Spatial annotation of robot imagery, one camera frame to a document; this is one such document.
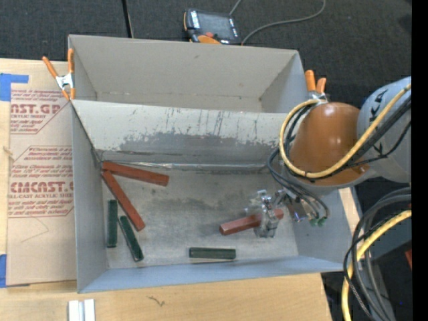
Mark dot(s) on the red-brown flat block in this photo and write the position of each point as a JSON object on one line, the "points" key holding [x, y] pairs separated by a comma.
{"points": [[123, 201], [137, 174], [239, 225]]}

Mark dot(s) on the brown cardboard board red print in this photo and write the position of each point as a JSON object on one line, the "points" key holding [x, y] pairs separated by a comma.
{"points": [[40, 166]]}

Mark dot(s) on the grey metal bin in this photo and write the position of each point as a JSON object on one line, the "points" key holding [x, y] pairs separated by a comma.
{"points": [[187, 132]]}

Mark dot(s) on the dark green flat block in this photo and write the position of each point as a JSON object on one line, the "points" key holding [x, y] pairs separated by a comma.
{"points": [[212, 253], [131, 239], [112, 224]]}

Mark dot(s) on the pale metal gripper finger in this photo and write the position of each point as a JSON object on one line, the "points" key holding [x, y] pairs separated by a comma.
{"points": [[260, 201], [267, 226]]}

